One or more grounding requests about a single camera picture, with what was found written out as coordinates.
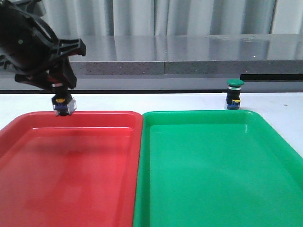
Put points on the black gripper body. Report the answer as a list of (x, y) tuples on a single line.
[(26, 41)]

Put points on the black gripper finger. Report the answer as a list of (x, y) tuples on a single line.
[(60, 70), (40, 79)]

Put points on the red mushroom push button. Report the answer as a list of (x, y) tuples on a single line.
[(63, 103)]

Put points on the green mushroom push button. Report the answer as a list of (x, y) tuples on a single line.
[(233, 100)]

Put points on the grey pleated curtain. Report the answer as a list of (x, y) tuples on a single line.
[(173, 17)]

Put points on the red plastic tray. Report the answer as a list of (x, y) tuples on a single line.
[(76, 171)]

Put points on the green plastic tray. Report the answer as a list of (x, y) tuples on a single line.
[(216, 169)]

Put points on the grey granite counter slab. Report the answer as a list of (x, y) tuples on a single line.
[(116, 64)]

